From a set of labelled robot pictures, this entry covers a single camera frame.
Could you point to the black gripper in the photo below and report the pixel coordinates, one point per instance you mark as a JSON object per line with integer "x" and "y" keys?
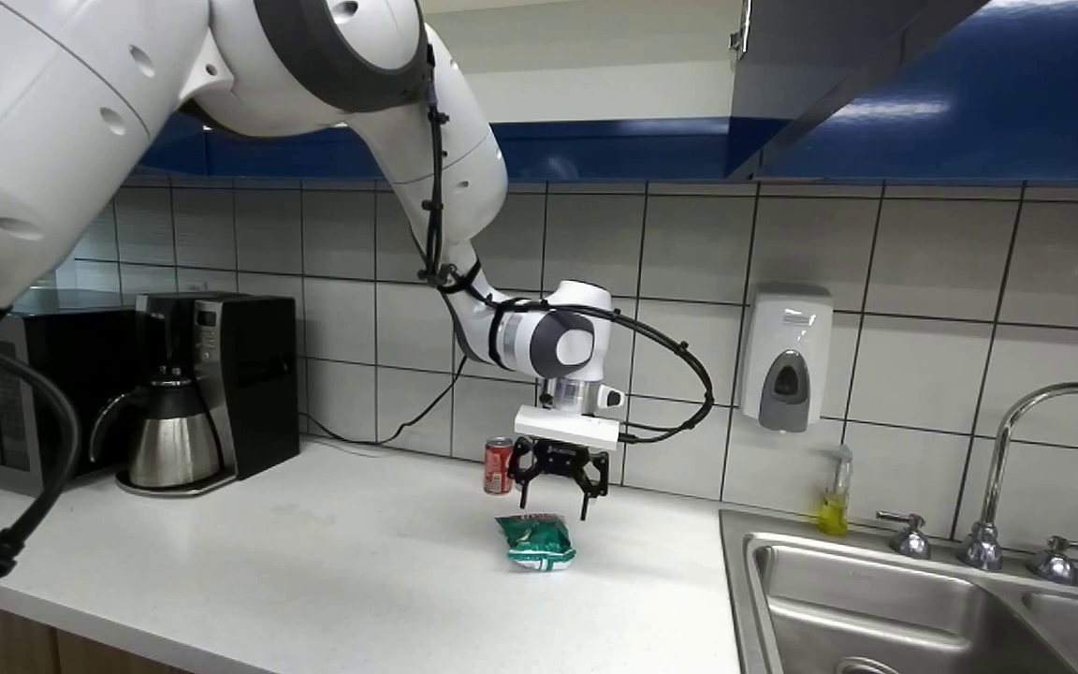
{"x": 558, "y": 458}

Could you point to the green snack packet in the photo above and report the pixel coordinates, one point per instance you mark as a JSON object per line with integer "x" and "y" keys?
{"x": 536, "y": 539}

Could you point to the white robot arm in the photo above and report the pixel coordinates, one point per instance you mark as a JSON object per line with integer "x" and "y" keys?
{"x": 86, "y": 87}

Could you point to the blue open cabinet door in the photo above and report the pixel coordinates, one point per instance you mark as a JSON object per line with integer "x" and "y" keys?
{"x": 798, "y": 62}

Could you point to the blue upper cabinet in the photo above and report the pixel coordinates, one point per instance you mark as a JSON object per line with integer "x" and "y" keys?
{"x": 640, "y": 92}

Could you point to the red soda can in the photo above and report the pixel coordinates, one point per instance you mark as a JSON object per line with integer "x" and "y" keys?
{"x": 497, "y": 465}

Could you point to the stainless steel sink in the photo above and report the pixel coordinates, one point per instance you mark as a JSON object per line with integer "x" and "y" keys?
{"x": 806, "y": 605}

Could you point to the yellow dish soap bottle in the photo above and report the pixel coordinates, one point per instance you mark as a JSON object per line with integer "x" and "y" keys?
{"x": 827, "y": 513}

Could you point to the black steel coffee maker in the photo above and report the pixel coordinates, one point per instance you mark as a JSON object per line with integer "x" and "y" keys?
{"x": 246, "y": 360}

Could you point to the steel coffee carafe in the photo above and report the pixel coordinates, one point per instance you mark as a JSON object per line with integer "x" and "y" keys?
{"x": 175, "y": 446}

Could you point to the chrome faucet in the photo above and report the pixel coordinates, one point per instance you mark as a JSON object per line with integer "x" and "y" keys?
{"x": 990, "y": 480}

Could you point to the black microwave oven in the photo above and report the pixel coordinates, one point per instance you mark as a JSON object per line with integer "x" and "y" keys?
{"x": 86, "y": 347}

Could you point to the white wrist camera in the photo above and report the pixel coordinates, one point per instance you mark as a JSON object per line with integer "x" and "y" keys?
{"x": 555, "y": 424}

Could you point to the white wall soap dispenser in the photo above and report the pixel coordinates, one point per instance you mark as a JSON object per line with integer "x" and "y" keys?
{"x": 785, "y": 370}

